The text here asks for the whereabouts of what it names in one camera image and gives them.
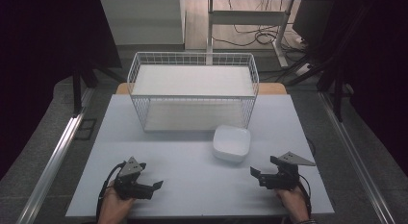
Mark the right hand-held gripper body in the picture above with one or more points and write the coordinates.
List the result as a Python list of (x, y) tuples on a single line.
[(284, 179)]

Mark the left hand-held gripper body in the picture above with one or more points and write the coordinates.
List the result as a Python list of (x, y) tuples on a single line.
[(131, 185)]

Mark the person's right hand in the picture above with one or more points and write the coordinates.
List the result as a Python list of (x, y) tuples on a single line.
[(293, 201)]

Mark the person's left hand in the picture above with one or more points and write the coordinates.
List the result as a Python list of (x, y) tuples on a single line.
[(113, 206)]

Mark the white square bowl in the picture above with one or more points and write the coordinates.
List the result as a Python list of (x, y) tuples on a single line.
[(231, 143)]

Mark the wooden table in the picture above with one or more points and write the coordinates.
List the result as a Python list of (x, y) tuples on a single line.
[(272, 88)]

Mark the white power strip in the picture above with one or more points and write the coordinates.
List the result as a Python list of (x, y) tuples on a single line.
[(303, 69)]

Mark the black tripod stand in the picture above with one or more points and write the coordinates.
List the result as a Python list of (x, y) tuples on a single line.
[(336, 86), (77, 89)]

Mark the dark curtain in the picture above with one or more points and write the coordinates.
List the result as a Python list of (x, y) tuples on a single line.
[(381, 73), (41, 57)]

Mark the white cabinet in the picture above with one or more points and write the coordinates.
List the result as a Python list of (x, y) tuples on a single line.
[(144, 22)]

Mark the black floor bracket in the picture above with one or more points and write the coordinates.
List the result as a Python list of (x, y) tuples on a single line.
[(86, 129)]

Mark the aluminium floor rail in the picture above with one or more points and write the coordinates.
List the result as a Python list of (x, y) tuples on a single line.
[(51, 166), (352, 160)]

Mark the white desk frame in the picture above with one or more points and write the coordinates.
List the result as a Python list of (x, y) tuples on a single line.
[(247, 18)]

